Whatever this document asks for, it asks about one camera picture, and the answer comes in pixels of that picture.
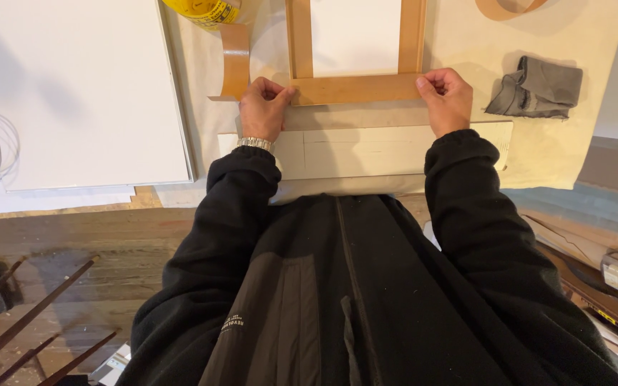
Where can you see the small white box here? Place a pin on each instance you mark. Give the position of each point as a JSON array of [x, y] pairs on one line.
[[111, 367]]

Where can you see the wooden stretcher frame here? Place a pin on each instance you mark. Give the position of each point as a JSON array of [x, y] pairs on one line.
[[357, 89]]

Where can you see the heap of boards and clutter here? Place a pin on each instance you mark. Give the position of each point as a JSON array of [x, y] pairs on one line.
[[593, 300]]

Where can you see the white cardboard sheet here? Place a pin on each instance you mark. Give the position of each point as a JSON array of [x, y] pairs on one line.
[[362, 155]]

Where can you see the black fleece jacket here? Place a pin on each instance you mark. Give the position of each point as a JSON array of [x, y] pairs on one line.
[[352, 300]]

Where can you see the curled brown tape strip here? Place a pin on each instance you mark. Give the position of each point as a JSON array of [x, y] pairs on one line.
[[235, 59]]

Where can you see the cream drop cloth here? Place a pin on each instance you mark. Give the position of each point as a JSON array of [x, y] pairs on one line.
[[545, 155]]

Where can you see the beige canvas strip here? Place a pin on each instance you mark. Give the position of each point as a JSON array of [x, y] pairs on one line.
[[357, 115]]

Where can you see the yellow tape roll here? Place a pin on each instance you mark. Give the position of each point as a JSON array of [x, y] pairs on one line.
[[204, 10]]

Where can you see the silver metal wristwatch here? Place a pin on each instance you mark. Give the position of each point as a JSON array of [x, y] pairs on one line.
[[255, 143]]

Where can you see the person's left hand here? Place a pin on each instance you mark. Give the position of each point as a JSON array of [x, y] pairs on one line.
[[259, 115]]

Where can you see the crumpled grey cloth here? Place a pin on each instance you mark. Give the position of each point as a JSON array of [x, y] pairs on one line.
[[542, 88]]

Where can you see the large white canvas panel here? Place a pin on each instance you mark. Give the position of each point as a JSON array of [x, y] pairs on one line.
[[83, 96]]

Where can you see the looped brown tape strip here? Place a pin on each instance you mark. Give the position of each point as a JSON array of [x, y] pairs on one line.
[[494, 12]]

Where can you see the white paper sheet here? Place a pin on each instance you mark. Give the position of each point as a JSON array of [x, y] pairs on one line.
[[46, 199]]

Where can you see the person's right hand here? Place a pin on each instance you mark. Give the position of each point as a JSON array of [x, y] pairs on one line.
[[448, 110]]

